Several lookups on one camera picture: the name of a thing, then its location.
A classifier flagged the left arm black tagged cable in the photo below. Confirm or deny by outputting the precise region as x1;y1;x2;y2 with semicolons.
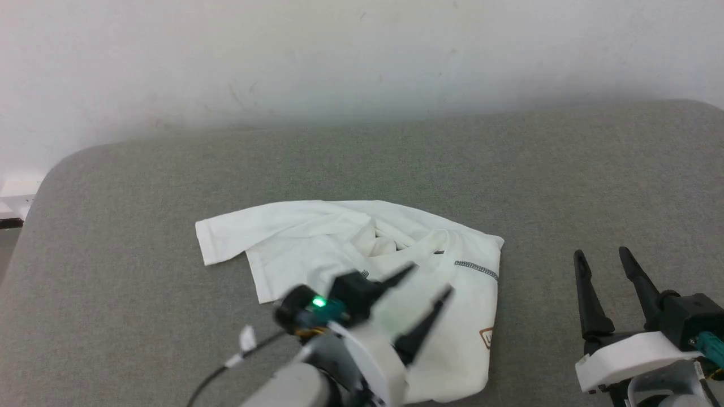
186;326;295;407

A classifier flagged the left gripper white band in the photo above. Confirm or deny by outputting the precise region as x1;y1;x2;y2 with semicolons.
310;263;454;407

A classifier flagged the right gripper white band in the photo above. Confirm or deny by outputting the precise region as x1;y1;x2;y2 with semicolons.
573;246;705;395

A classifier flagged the white short-sleeved shirt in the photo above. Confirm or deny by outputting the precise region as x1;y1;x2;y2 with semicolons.
195;200;505;405

